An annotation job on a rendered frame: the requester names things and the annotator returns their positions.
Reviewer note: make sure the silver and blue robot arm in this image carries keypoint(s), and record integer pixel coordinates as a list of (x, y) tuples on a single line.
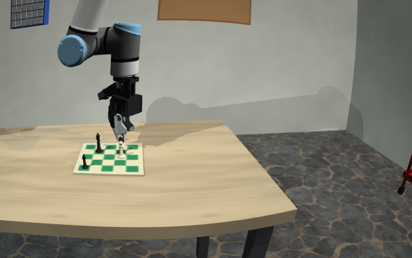
[(85, 39)]

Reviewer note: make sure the white queen chess piece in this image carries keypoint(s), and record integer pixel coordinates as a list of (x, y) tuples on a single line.
[(121, 155)]

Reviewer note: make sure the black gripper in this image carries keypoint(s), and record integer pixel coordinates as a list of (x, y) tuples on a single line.
[(126, 104)]

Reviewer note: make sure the green and cream chessboard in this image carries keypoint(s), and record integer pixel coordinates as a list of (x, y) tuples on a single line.
[(107, 163)]

